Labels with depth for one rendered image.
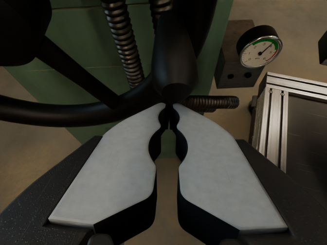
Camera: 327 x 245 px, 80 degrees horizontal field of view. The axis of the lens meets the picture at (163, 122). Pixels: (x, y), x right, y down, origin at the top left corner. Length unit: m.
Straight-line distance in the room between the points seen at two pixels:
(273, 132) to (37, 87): 0.74
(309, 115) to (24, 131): 1.31
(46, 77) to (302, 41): 1.49
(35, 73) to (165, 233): 0.70
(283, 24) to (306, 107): 0.88
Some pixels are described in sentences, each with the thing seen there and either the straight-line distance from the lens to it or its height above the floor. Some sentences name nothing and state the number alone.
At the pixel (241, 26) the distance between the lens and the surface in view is 0.48.
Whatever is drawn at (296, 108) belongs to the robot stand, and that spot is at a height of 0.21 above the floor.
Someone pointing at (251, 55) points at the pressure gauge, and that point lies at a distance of 0.36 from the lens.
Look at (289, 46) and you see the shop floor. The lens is 1.56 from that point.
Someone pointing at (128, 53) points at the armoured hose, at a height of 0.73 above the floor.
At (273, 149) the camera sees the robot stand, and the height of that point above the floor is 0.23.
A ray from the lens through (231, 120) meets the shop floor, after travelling 1.06.
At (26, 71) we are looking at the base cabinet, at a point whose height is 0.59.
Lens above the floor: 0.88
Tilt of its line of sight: 60 degrees down
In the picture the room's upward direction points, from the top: 5 degrees counter-clockwise
